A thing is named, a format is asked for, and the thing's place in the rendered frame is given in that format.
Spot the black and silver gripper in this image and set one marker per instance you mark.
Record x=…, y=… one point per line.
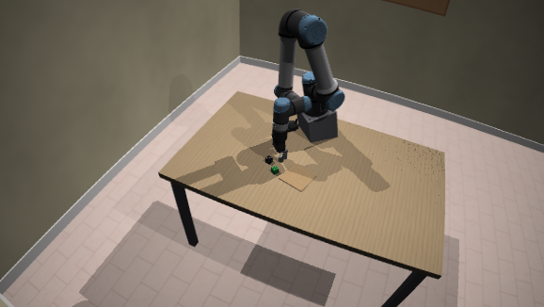
x=279, y=135

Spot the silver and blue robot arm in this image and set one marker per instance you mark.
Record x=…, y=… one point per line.
x=312, y=30

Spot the tan square mat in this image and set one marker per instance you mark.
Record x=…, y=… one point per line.
x=297, y=177

